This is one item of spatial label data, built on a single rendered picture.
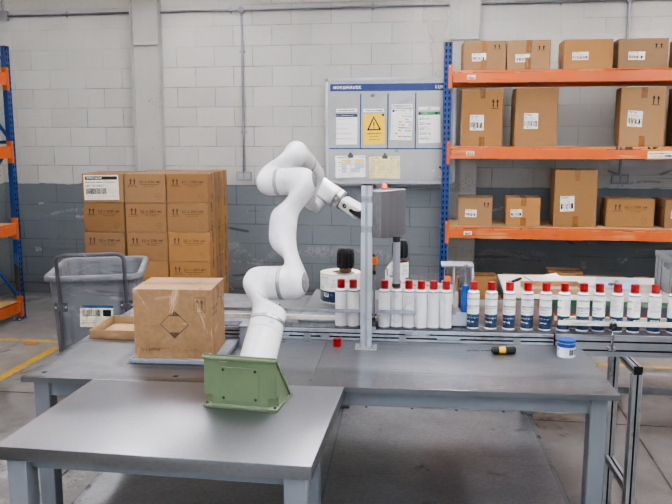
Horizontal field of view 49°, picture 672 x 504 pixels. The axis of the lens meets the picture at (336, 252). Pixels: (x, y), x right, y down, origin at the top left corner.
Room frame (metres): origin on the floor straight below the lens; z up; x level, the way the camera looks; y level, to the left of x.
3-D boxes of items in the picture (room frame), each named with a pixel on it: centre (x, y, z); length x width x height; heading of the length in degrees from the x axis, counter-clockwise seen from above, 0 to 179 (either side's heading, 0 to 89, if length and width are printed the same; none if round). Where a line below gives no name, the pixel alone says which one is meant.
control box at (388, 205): (3.01, -0.19, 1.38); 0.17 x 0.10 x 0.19; 140
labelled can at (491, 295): (3.05, -0.66, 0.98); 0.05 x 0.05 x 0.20
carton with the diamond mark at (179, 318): (2.84, 0.61, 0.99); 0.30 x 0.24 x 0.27; 87
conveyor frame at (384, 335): (3.10, -0.09, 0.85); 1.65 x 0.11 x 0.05; 85
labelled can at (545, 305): (3.03, -0.88, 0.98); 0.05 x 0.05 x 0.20
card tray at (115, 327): (3.20, 0.90, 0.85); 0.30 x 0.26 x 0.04; 85
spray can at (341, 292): (3.10, -0.02, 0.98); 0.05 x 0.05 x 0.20
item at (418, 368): (3.21, 0.02, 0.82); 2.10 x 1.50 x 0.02; 85
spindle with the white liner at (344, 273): (3.39, -0.04, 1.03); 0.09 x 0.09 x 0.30
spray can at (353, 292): (3.10, -0.07, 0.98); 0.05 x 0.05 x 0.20
